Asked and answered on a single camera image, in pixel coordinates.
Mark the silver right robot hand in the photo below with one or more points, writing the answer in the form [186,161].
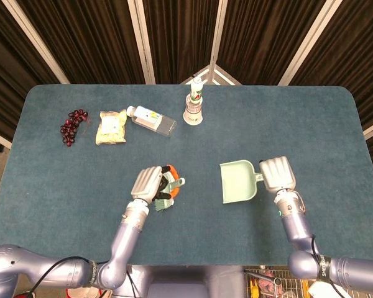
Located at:
[278,175]

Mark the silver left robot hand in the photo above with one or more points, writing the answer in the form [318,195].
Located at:
[146,183]

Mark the mint green hand broom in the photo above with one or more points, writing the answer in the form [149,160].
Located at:
[161,206]

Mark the mint green dustpan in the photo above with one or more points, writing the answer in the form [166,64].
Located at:
[236,183]

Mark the lilac left robot arm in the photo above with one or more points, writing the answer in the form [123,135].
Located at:
[124,239]

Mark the lilac right robot arm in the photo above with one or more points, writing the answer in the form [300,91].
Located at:
[295,229]

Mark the blue table cloth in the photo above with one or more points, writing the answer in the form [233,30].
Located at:
[267,130]

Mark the clear plastic water bottle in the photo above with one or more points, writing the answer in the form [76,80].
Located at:
[155,121]

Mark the yellow snack bag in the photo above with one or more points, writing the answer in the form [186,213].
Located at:
[110,130]

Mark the white paper cup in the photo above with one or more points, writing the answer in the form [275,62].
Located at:
[192,119]

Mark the small clear plastic jar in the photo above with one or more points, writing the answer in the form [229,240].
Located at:
[192,108]

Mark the dark red grape bunch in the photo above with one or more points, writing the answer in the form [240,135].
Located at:
[70,127]

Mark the white milk drink bottle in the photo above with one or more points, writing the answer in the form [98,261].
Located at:
[196,91]

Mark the lilac robot torso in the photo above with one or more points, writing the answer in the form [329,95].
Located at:
[180,285]

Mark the red and white bag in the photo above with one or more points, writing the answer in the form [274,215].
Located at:
[87,293]

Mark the brown pleated partition screen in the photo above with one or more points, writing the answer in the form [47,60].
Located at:
[96,37]

